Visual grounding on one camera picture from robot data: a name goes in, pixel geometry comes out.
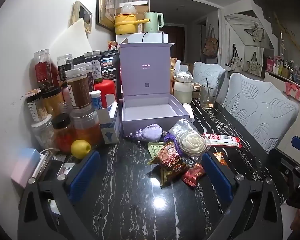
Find pink bow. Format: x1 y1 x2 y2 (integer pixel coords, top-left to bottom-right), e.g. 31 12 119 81
285 82 300 98

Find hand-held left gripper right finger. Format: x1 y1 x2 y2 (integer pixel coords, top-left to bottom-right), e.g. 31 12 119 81
201 152 284 240

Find purple fabric sachet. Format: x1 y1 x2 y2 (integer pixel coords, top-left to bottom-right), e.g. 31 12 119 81
130 124 163 143

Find black coffee bag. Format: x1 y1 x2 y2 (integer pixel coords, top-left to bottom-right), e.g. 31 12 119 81
74 51 120 100

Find cardboard boxes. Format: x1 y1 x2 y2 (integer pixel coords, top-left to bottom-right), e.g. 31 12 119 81
115 0 149 18

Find glass cup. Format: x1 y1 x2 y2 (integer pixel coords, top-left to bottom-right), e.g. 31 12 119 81
199 83 217 110

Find light blue leaf-pattern chair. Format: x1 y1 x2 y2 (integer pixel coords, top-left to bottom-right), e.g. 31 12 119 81
192 61 227 100
222 72 299 155

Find clear plastic bag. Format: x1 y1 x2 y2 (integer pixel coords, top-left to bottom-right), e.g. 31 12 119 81
120 3 137 15

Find red snack bag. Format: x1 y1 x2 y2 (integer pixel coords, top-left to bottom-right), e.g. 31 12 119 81
107 41 119 53

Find yellow pot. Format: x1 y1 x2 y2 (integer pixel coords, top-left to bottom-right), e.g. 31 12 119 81
114 14 147 35

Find orange snack bag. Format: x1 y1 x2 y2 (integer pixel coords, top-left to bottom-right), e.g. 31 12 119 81
170 57 178 77

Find green electric kettle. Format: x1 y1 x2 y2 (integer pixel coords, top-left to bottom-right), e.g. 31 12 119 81
143 11 165 33

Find white lidded jug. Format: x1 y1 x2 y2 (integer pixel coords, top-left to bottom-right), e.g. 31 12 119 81
173 71 194 104

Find green paper packet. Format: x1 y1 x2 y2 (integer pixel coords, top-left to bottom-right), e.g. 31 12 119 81
147 141 167 159

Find white-lidded jar dark contents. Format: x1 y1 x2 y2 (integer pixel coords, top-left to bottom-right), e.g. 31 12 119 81
74 63 95 93

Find yellow lemon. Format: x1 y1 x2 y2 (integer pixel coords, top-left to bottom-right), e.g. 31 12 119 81
71 139 92 159

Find white tote bag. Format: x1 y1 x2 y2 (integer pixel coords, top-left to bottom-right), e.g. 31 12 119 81
243 51 264 77
225 44 243 72

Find pink bottle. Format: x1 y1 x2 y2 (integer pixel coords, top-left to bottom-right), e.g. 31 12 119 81
61 84 73 108

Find wood-framed wall panel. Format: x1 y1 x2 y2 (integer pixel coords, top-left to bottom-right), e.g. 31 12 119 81
70 0 93 34

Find pink and blue box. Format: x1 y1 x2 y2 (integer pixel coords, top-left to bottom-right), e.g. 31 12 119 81
10 148 41 189

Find white-lidded jar of flakes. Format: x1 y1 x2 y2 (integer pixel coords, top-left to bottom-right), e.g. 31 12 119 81
31 114 57 150

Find tall jar with red label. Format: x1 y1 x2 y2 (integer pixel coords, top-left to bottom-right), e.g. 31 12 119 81
34 49 59 90

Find red cartoon snack packet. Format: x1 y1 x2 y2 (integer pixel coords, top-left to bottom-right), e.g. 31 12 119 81
181 164 206 187

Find white paper sheet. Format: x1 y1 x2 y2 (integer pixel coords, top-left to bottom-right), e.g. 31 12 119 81
49 19 93 58

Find large jar orange contents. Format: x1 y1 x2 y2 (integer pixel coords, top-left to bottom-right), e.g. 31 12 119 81
70 105 103 149

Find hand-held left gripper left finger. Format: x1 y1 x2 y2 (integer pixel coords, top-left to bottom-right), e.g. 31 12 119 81
17 151 108 240

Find red gold snack packet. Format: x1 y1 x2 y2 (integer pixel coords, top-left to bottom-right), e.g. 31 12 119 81
147 141 190 188

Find gold framed picture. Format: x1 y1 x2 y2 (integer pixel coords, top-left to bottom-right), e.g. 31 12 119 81
96 0 117 32

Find blue tube with white cap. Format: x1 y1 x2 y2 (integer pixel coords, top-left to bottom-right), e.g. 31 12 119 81
90 90 103 110

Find row of bottles on shelf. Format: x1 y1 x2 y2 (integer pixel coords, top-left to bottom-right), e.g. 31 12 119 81
265 31 300 87

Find brown patterned tote bag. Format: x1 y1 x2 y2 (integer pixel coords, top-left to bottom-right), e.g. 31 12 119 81
202 25 218 59

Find white and blue carton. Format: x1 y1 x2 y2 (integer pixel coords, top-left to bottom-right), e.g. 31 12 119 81
97 102 122 144

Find purple gift box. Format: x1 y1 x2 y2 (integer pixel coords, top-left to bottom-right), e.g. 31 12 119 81
119 42 190 137

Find black power cable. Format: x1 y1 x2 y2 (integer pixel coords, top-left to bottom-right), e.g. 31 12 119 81
141 31 165 43

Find white tissue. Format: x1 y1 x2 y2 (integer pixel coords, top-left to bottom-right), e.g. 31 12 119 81
182 102 195 122

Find small jar of nuts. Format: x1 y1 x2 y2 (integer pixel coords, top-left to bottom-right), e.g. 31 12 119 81
25 89 48 123

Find black-lidded jar red contents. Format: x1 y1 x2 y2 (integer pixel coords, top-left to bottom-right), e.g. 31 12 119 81
51 113 75 154

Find star-shaped hanging bag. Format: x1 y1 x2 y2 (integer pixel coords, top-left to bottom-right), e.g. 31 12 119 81
244 22 265 42

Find black phone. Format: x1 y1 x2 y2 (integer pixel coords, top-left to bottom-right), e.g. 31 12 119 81
40 159 64 180

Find red canister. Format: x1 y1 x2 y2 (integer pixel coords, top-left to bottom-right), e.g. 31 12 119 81
94 79 118 109

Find red white long packet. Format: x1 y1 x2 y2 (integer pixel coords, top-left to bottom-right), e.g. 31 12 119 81
202 133 240 148

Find white appliance box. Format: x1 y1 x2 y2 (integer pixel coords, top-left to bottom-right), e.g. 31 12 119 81
116 32 168 50

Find small orange snack packet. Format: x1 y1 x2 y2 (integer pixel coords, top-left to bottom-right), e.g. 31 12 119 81
212 152 229 167

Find jar with black label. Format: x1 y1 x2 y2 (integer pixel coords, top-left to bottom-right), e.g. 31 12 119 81
57 54 74 82

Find yellow jar with black lid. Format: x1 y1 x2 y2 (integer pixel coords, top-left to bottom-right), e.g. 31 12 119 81
41 87 65 117

